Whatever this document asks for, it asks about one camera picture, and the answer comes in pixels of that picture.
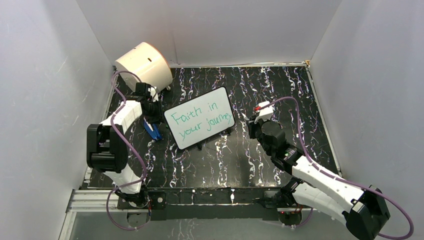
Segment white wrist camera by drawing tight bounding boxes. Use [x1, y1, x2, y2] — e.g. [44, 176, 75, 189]
[254, 101, 274, 124]
[149, 86, 159, 102]

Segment white cylindrical drum container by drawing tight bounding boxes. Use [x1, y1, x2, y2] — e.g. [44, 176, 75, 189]
[114, 42, 173, 92]

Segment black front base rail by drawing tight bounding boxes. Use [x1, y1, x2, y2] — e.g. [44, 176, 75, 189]
[148, 187, 301, 221]

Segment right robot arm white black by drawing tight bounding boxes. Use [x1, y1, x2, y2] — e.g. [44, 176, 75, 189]
[246, 119, 391, 240]

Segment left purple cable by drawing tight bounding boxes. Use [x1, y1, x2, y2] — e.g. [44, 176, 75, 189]
[105, 70, 148, 232]

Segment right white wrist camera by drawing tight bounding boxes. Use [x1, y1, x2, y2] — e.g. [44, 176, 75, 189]
[254, 101, 274, 124]

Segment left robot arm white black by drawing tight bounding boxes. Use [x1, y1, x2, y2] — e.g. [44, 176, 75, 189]
[86, 82, 162, 208]

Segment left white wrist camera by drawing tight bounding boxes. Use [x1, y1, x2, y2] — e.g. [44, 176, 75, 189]
[149, 86, 159, 102]

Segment aluminium frame rail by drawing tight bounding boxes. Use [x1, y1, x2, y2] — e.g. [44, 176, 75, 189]
[66, 187, 365, 213]

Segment small white whiteboard black frame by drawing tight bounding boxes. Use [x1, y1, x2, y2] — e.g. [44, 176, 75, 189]
[164, 86, 236, 150]

